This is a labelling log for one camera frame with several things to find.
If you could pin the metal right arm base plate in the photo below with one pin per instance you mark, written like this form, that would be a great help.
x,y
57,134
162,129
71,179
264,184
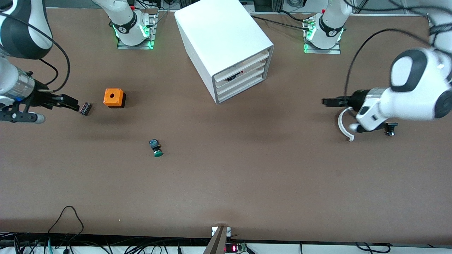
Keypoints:
x,y
134,47

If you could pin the small black plastic part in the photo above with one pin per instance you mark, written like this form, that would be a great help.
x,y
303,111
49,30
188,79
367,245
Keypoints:
x,y
390,126

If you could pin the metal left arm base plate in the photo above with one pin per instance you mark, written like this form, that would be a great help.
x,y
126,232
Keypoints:
x,y
321,51

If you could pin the small device with red display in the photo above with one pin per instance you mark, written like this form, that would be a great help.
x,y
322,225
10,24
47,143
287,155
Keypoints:
x,y
235,248

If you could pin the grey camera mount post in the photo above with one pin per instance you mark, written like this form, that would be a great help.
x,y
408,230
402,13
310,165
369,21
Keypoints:
x,y
218,243

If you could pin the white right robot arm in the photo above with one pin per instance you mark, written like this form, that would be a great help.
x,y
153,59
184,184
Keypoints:
x,y
35,21

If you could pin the small black terminal block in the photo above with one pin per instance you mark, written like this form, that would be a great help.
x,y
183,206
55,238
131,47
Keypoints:
x,y
85,108

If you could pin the green push button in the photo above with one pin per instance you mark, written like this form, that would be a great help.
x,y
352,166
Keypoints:
x,y
157,153

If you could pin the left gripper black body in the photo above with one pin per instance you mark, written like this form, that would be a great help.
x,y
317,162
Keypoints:
x,y
357,99

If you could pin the white lowest cabinet drawer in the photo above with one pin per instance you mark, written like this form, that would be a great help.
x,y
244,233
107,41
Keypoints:
x,y
240,90

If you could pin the aluminium table corner bracket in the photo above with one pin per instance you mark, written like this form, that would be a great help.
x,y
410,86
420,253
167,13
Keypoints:
x,y
430,19

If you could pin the white curved plastic arc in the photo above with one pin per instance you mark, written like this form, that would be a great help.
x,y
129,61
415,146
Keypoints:
x,y
341,127

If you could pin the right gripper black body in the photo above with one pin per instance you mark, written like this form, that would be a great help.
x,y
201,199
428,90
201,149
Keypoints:
x,y
39,97

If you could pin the orange button box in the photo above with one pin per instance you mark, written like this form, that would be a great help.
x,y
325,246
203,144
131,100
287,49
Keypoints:
x,y
118,99

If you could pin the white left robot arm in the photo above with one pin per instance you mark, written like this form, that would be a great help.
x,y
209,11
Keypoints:
x,y
406,102

